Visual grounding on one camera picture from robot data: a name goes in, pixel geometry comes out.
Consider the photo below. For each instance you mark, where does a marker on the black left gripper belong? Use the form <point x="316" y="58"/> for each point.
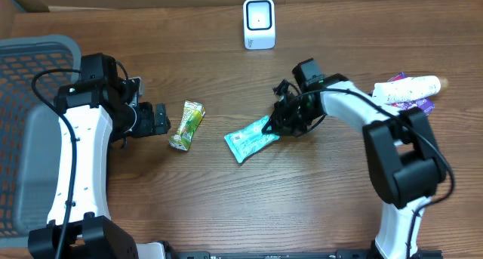
<point x="149" y="119"/>

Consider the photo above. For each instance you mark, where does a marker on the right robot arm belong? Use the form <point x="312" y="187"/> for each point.
<point x="405" y="164"/>

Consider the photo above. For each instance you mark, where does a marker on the white barcode scanner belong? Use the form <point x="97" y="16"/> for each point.
<point x="259" y="24"/>

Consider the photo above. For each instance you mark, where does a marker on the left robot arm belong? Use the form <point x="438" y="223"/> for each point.
<point x="98" y="108"/>

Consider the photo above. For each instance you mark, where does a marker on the purple Carefree pad pack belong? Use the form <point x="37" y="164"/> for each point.
<point x="424" y="104"/>

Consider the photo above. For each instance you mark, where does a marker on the grey plastic mesh basket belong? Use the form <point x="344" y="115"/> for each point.
<point x="30" y="132"/>

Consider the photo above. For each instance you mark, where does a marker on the teal wet wipes pack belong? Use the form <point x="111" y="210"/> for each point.
<point x="249" y="140"/>

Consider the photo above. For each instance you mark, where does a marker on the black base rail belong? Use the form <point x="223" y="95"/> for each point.
<point x="302" y="254"/>

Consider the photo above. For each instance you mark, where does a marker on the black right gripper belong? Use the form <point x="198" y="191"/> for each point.
<point x="287" y="115"/>

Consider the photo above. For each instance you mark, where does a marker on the white tube with gold cap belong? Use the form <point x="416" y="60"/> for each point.
<point x="408" y="89"/>

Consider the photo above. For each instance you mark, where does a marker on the green yellow snack packet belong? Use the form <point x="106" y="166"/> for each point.
<point x="193" y="113"/>

